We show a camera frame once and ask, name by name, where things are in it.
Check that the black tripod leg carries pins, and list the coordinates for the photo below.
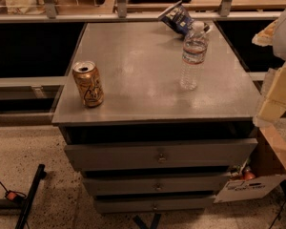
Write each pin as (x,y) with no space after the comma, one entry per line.
(26,207)

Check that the middle grey drawer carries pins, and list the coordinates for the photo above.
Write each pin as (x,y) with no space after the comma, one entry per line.
(155,184)

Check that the blue crumpled snack bag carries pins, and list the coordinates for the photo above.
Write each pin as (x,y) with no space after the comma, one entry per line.
(179,20)

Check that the grey drawer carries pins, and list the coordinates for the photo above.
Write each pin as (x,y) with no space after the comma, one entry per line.
(159,154)
(155,184)
(153,204)

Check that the grey drawer cabinet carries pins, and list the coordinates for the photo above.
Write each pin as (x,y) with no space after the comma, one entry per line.
(139,64)

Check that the red bottle in box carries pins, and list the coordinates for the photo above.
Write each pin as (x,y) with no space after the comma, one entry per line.
(248,173)

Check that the metal railing frame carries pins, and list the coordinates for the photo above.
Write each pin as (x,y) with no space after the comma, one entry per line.
(17,11)

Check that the top grey drawer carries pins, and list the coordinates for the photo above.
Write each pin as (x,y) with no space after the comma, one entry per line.
(159,154)

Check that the open cardboard box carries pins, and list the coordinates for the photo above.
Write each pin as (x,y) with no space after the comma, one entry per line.
(268,164)

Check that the orange clamp with cable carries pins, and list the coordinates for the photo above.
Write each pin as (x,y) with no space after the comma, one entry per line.
(13,196)

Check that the gold soda can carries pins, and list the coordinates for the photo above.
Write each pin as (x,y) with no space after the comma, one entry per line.
(88,82)

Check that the foam gripper body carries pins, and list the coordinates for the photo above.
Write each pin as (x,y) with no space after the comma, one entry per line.
(272,106)

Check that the clear plastic water bottle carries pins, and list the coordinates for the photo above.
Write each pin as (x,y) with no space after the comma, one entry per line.
(195,46)

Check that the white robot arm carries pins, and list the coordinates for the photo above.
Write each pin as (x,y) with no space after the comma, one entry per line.
(274,35)

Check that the bottom grey drawer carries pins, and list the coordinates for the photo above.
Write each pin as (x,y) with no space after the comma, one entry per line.
(153,204)

